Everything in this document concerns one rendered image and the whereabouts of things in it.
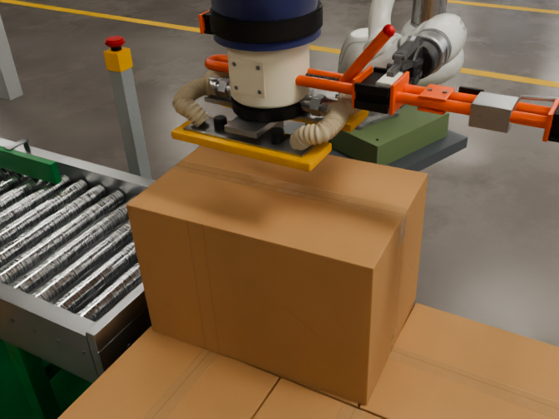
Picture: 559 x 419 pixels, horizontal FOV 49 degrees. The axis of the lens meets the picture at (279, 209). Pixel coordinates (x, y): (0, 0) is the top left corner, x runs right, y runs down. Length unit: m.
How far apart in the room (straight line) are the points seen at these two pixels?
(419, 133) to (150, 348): 1.05
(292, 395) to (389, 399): 0.22
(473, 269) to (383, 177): 1.35
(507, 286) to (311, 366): 1.42
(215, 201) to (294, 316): 0.32
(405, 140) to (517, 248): 1.13
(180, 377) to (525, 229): 1.98
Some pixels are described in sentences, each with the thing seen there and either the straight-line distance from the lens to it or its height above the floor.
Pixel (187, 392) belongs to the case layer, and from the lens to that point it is 1.54.
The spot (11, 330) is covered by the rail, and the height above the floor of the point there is 0.47.
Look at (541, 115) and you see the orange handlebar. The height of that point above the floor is 1.24.
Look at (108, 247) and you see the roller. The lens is 2.06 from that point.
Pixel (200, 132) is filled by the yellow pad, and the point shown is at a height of 1.13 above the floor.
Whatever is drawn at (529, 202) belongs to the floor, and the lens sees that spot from 3.30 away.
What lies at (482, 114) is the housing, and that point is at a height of 1.23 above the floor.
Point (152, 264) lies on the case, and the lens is 1.53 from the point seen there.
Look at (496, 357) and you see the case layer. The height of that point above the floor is 0.54.
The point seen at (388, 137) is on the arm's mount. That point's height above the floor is 0.83.
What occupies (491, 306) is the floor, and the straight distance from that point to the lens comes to 2.62.
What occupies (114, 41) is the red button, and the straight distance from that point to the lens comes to 2.30.
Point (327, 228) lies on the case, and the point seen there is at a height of 0.94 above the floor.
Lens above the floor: 1.69
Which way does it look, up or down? 33 degrees down
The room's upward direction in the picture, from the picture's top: 3 degrees counter-clockwise
